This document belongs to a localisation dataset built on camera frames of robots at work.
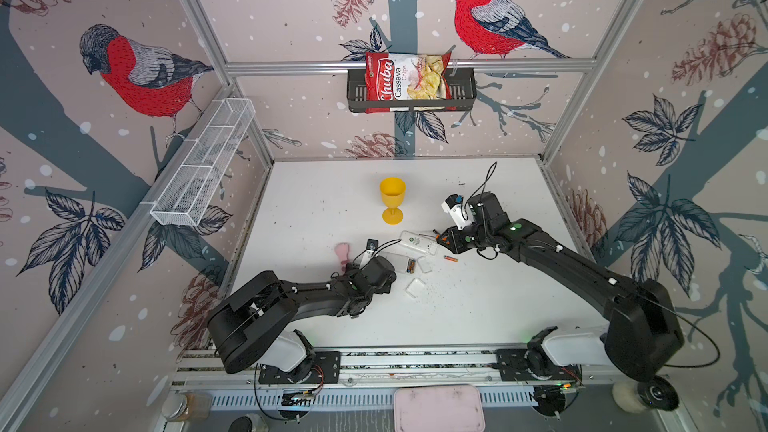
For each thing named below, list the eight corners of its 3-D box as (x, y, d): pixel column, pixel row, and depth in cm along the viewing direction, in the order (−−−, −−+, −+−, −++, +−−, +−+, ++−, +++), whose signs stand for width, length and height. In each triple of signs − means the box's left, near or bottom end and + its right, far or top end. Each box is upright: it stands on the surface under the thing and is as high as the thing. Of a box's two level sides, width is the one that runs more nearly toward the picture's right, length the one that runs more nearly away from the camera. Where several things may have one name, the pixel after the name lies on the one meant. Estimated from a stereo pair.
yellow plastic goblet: (381, 224, 104) (380, 197, 91) (382, 205, 109) (380, 177, 97) (404, 224, 104) (405, 197, 91) (404, 205, 109) (405, 177, 97)
